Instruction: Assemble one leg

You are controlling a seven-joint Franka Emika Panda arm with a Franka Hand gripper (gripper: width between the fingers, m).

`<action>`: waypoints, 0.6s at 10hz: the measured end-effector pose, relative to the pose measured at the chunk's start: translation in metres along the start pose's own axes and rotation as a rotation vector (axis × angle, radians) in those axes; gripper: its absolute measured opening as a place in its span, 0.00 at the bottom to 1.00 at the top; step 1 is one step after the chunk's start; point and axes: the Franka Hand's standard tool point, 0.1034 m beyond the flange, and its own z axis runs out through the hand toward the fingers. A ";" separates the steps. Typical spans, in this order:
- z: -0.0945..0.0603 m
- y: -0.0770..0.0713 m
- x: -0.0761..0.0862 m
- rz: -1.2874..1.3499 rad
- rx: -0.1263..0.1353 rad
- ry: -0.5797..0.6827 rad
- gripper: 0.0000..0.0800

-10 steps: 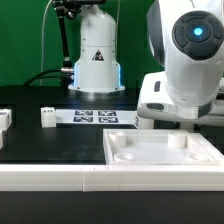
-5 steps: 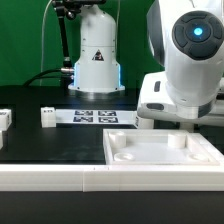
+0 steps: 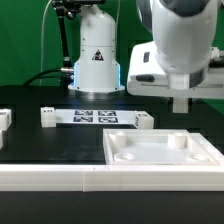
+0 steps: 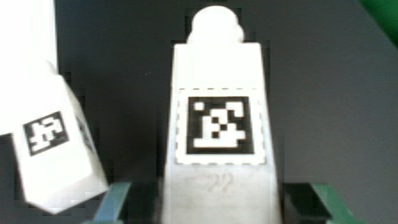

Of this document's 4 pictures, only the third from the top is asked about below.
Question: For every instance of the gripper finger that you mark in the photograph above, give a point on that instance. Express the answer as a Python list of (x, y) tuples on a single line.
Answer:
[(180, 105)]

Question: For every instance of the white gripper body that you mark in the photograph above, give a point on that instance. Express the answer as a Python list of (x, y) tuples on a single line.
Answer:
[(146, 78)]

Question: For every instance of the white square tabletop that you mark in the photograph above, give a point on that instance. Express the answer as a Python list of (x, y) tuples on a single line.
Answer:
[(159, 147)]

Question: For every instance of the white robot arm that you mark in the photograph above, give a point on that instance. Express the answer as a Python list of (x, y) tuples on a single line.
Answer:
[(177, 63)]

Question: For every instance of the white sheet with tags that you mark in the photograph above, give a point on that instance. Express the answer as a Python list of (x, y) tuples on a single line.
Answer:
[(100, 117)]

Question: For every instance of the white L-shaped fence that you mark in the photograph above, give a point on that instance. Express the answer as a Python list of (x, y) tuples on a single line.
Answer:
[(111, 178)]

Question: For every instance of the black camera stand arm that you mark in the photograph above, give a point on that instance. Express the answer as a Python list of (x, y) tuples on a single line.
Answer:
[(69, 9)]

